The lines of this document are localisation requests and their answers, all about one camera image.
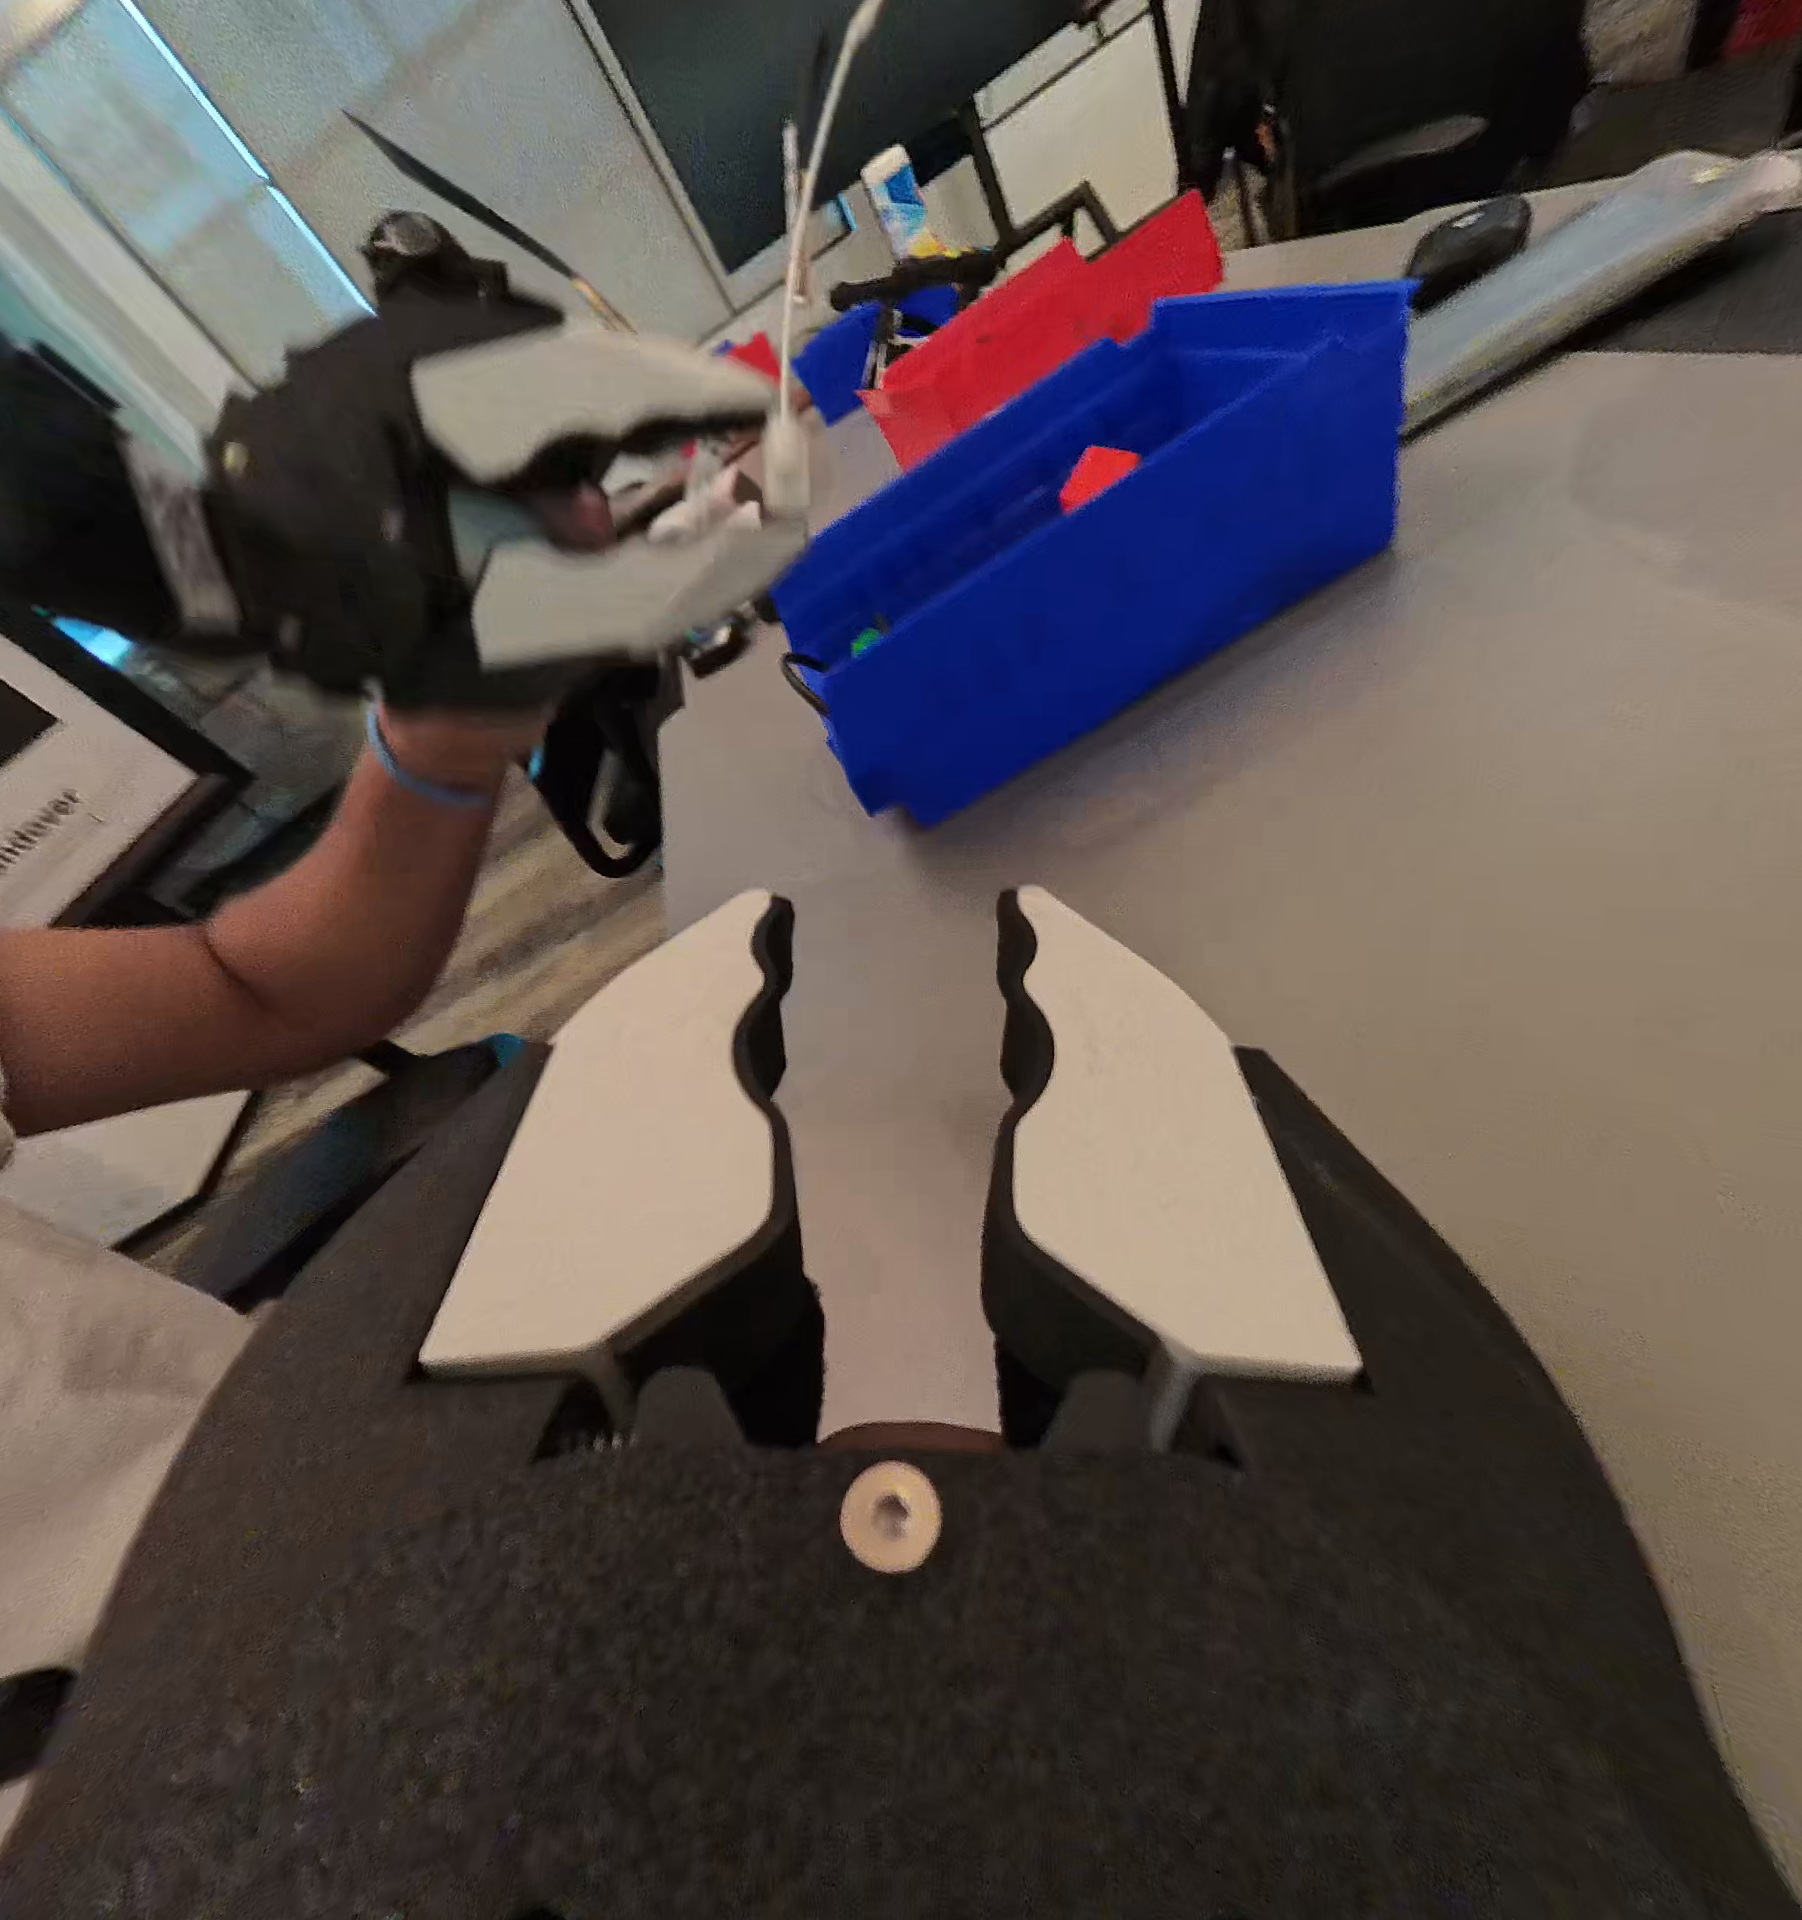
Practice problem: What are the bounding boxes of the framed tag poster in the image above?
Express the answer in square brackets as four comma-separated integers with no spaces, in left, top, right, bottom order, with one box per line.
[0,588,254,930]

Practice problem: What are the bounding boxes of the person's left hand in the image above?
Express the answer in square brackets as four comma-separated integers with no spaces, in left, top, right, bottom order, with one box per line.
[376,704,554,797]

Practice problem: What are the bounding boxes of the grey pouch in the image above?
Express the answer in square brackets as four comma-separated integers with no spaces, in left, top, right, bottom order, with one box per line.
[1397,145,1802,438]

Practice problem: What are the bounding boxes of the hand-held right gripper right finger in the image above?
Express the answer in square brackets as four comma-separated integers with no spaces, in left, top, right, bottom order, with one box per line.
[982,882,1368,1449]

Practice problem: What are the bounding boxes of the black computer mouse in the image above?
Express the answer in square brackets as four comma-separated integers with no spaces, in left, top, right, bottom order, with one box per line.
[1401,191,1535,311]

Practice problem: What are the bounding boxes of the white thin cable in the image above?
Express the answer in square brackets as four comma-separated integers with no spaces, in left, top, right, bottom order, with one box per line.
[642,0,887,550]

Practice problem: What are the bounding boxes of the black office chair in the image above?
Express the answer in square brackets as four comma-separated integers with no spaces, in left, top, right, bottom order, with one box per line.
[1185,0,1593,241]

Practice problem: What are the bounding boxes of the white blue canister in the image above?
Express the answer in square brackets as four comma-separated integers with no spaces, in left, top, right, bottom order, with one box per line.
[857,142,933,260]

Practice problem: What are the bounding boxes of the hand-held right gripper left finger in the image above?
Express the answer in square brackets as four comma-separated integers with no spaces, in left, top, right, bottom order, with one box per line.
[413,885,828,1449]

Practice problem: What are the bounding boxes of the blue wristband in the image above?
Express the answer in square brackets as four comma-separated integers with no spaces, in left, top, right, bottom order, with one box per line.
[363,702,501,811]

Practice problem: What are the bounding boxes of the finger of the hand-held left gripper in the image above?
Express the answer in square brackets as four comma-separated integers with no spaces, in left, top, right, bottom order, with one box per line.
[407,325,778,487]
[467,516,815,671]

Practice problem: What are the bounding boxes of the blue plastic bin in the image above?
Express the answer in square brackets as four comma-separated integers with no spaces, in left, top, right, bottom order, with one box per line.
[771,275,1423,831]
[788,283,965,430]

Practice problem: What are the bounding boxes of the large dark screen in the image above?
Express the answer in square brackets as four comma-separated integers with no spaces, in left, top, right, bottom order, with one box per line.
[570,0,1135,279]

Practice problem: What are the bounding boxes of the red plastic bin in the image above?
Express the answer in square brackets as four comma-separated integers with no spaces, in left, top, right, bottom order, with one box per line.
[857,189,1227,471]

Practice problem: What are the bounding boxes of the person's left forearm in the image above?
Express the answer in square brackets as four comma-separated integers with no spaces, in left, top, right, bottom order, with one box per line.
[0,749,506,1138]

